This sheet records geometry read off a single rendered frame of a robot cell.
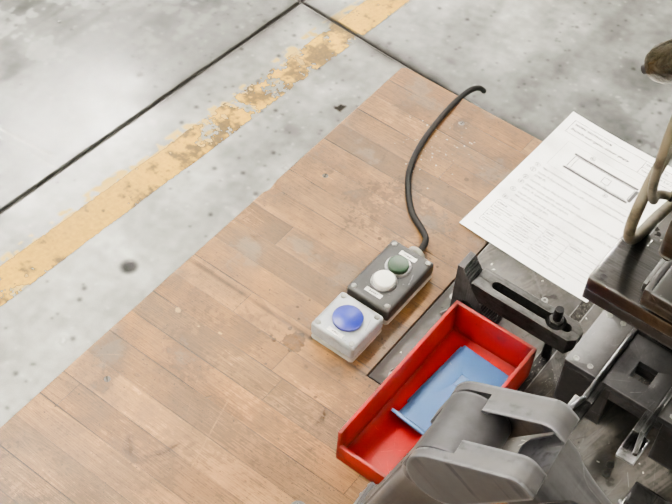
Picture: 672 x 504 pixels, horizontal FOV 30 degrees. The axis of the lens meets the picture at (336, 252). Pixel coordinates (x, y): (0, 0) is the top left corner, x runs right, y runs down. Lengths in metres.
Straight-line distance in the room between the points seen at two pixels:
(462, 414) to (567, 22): 2.53
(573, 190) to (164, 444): 0.70
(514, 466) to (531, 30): 2.54
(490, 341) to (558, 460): 0.56
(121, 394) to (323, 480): 0.27
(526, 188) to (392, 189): 0.19
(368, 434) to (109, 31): 2.06
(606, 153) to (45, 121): 1.68
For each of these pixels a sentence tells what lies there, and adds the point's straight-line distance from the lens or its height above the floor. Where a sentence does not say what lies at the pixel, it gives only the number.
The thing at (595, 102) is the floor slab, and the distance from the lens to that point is 3.32.
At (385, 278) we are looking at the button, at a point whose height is 0.94.
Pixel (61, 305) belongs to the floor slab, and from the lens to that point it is 2.81.
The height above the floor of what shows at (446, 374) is 0.91.
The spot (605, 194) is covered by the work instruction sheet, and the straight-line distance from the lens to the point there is 1.84.
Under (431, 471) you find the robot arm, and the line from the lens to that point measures 1.08.
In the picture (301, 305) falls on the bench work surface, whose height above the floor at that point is 0.90.
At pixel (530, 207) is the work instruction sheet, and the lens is 1.80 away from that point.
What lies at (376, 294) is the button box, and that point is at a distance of 1.63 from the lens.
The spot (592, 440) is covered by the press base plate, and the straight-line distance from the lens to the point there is 1.59.
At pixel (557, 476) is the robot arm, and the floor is 1.31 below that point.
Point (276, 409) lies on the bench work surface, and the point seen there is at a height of 0.90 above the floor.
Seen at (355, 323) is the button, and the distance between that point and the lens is 1.59.
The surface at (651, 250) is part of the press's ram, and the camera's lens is 1.46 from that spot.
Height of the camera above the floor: 2.22
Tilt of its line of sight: 51 degrees down
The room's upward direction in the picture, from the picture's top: 4 degrees clockwise
